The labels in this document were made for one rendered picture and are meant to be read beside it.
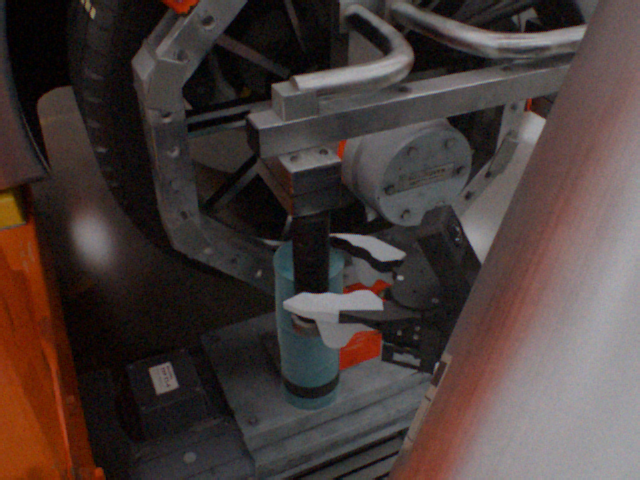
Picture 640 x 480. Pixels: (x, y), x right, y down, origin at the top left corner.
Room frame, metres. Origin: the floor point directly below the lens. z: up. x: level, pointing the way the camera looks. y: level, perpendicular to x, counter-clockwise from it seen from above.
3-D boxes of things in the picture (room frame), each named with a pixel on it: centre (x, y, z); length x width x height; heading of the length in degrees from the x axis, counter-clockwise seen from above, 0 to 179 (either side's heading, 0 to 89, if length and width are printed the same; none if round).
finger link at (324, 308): (0.41, -0.01, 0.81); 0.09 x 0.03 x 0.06; 95
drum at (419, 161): (0.69, -0.08, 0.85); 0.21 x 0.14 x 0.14; 25
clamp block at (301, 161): (0.49, 0.02, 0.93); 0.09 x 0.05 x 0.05; 25
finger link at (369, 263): (0.50, -0.04, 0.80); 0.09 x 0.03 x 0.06; 45
